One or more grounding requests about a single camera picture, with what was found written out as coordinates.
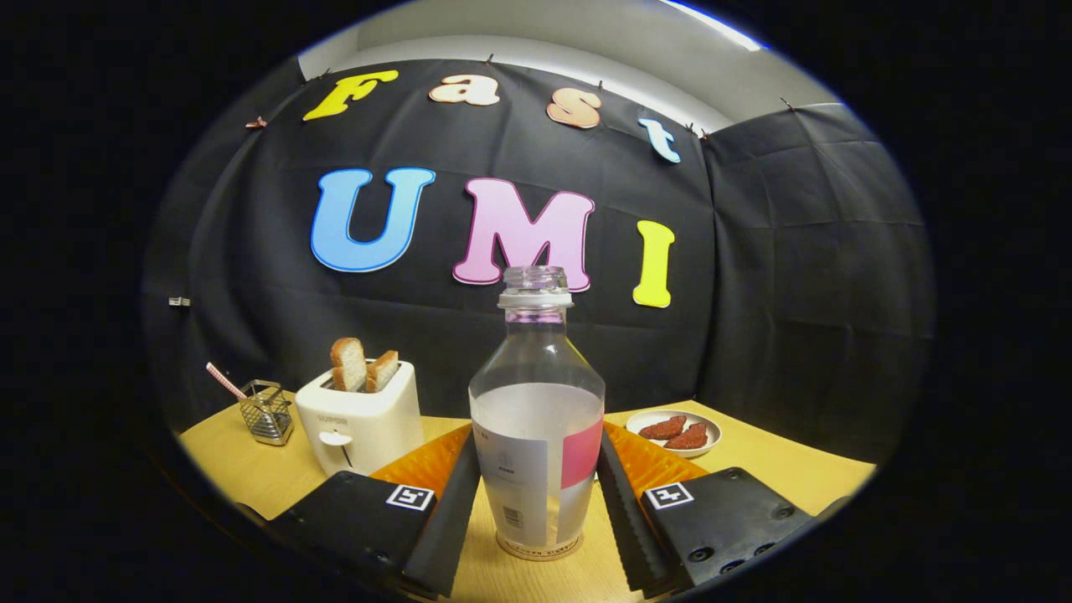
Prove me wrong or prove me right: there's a clear juice bottle red label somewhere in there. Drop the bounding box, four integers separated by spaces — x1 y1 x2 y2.
467 265 606 560

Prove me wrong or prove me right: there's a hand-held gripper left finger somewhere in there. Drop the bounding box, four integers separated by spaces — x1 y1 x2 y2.
268 423 482 600

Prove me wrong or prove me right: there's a toasted bread slice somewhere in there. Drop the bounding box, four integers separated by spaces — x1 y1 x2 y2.
330 338 369 393
365 350 400 394

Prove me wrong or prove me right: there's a round white plate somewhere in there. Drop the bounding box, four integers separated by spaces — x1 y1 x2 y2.
625 409 723 459

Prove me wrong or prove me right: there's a wooden table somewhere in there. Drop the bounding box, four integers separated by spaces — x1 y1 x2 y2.
176 389 879 603

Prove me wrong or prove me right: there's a round wooden coaster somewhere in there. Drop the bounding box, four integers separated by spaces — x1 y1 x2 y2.
496 532 585 562

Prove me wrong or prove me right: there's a white toaster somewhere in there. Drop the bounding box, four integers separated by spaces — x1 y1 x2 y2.
294 360 425 478

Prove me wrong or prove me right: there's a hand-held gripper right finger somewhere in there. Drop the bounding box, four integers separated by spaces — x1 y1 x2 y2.
596 421 817 597

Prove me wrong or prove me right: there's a black backdrop cloth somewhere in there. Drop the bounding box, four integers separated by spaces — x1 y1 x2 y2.
142 59 935 466

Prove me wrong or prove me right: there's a metal wire basket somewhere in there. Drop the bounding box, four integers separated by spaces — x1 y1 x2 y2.
239 379 296 446

